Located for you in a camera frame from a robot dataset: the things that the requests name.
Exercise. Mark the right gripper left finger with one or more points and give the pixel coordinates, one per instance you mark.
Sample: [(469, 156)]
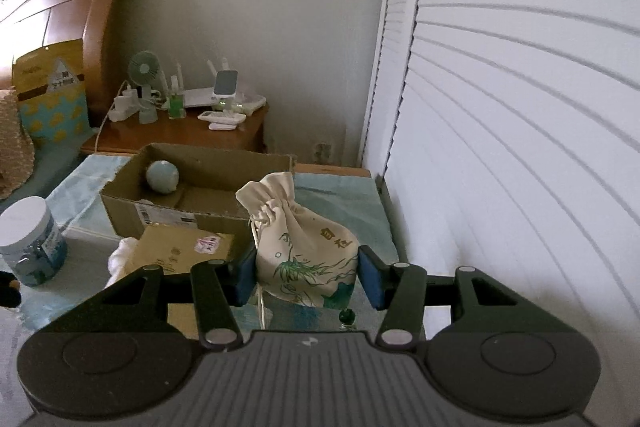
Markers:
[(218, 286)]

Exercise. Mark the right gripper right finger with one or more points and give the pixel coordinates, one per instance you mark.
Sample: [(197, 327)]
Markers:
[(399, 290)]

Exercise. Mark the cream drawstring pouch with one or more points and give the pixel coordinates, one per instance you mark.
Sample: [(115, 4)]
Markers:
[(301, 257)]

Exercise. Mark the white knotted cloth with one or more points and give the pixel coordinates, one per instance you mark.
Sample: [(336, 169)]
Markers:
[(116, 263)]

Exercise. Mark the blue plush ball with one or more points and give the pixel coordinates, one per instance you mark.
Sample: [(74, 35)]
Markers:
[(162, 176)]

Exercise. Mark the clear jar white lid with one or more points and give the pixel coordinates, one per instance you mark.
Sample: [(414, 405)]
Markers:
[(31, 241)]

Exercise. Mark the gold tissue pack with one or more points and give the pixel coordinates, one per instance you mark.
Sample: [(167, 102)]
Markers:
[(174, 249)]

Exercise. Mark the grey checked mat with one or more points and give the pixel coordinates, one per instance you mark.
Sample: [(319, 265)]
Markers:
[(83, 274)]

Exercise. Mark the open cardboard box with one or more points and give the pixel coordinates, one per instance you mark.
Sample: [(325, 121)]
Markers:
[(205, 195)]

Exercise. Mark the light blue towel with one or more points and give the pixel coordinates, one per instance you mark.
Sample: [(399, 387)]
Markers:
[(352, 201)]

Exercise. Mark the brown patterned garment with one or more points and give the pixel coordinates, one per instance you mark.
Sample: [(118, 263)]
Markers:
[(17, 152)]

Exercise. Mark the white remote control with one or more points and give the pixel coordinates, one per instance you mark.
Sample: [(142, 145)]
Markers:
[(222, 121)]

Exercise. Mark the wooden nightstand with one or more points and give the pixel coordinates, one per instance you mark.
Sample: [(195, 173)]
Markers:
[(128, 136)]

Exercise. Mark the green spray bottle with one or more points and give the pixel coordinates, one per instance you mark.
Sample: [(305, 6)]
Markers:
[(175, 99)]

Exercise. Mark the white wifi router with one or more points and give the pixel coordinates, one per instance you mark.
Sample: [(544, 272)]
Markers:
[(200, 97)]

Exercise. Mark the white louvered closet door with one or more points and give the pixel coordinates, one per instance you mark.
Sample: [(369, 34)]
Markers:
[(504, 134)]

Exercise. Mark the white power strip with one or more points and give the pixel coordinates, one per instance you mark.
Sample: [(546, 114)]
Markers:
[(125, 104)]

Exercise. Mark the yellow blue paper bag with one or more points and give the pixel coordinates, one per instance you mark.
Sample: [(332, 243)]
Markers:
[(51, 92)]

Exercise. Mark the small green desk fan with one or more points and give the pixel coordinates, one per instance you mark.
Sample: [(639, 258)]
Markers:
[(143, 69)]

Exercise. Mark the wooden headboard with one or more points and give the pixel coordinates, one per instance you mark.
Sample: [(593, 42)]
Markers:
[(28, 25)]

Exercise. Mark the white camera clock device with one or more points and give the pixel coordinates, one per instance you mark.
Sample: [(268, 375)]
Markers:
[(225, 87)]

